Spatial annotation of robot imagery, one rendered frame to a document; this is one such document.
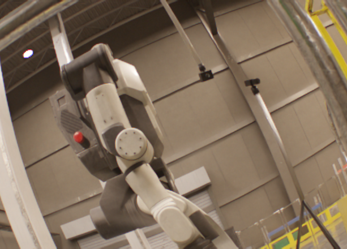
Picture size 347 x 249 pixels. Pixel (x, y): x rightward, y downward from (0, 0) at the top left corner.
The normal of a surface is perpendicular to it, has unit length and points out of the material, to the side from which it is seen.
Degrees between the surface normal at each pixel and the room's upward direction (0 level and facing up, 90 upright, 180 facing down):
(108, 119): 90
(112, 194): 90
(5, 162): 90
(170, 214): 90
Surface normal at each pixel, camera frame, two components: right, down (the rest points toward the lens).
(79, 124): -0.13, -0.26
